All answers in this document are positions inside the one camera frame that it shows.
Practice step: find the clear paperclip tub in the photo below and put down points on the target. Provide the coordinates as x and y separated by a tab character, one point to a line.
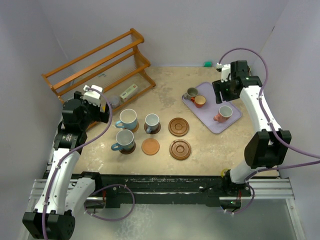
114	101

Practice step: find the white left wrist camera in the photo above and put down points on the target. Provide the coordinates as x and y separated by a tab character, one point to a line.
92	94

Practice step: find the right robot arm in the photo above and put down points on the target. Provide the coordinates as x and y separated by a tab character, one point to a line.
264	150

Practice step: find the large light blue mug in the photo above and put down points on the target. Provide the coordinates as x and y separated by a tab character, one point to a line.
127	119

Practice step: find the teal patterned mug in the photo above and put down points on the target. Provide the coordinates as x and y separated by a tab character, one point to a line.
124	140

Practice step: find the light wooden coaster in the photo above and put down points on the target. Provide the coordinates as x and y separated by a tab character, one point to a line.
136	128
150	146

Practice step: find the pink mug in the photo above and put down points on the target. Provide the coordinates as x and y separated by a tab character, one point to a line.
224	113

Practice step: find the orange wooden three-tier shelf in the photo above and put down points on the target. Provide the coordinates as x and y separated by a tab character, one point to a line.
120	59

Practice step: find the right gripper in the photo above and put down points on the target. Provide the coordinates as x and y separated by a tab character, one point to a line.
219	86

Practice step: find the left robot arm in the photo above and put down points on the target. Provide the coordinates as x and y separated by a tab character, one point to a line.
53	216

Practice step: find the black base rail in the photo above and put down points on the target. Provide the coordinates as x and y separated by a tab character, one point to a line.
165	189

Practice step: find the ringed brown coaster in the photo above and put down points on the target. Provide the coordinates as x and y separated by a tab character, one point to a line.
178	127
180	149

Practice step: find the lavender tray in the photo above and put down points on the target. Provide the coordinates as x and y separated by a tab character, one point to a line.
210	109

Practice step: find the green staples box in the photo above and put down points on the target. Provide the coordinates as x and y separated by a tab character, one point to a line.
129	93

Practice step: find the yellow tape roll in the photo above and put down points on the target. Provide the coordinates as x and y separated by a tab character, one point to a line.
223	172

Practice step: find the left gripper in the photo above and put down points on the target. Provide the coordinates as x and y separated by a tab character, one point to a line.
100	116

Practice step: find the orange cup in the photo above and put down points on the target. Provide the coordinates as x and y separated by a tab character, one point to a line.
199	101

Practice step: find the dark walnut coaster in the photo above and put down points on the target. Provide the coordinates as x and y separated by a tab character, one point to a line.
128	151
152	129

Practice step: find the green object by wall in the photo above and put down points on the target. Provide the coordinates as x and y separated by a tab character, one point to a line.
208	64

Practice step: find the small grey green cup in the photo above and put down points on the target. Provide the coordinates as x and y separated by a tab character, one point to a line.
191	93

